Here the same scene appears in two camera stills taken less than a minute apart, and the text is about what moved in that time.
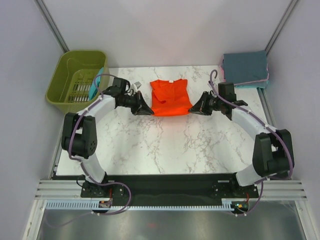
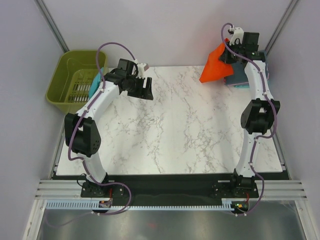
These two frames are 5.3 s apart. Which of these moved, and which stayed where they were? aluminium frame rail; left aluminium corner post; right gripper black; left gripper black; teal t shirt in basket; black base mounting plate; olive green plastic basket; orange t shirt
Moved: right gripper black; orange t shirt; left gripper black
Stayed: black base mounting plate; teal t shirt in basket; left aluminium corner post; aluminium frame rail; olive green plastic basket
